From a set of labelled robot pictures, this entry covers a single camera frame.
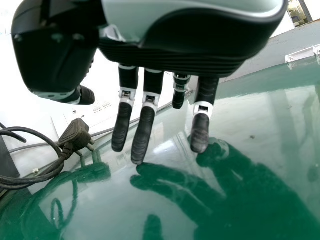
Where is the black power plug with cable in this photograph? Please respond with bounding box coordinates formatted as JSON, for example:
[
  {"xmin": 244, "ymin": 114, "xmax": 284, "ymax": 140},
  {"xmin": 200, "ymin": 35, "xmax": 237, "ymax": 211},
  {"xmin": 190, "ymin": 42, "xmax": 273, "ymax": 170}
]
[{"xmin": 0, "ymin": 118, "xmax": 96, "ymax": 191}]

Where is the grey cable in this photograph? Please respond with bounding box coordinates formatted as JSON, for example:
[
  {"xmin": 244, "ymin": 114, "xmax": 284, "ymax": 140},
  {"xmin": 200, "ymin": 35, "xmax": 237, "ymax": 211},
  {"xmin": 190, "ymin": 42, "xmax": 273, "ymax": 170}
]
[{"xmin": 9, "ymin": 101, "xmax": 176, "ymax": 155}]

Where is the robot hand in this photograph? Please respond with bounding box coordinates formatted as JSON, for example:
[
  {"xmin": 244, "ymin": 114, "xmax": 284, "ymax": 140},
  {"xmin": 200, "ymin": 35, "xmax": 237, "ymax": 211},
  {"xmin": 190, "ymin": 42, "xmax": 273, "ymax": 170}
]
[{"xmin": 11, "ymin": 0, "xmax": 288, "ymax": 165}]

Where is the white socket strip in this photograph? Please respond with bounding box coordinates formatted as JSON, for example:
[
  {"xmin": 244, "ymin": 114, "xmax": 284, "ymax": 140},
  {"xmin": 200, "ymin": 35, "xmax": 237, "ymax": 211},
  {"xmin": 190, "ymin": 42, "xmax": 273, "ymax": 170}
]
[{"xmin": 62, "ymin": 89, "xmax": 193, "ymax": 131}]

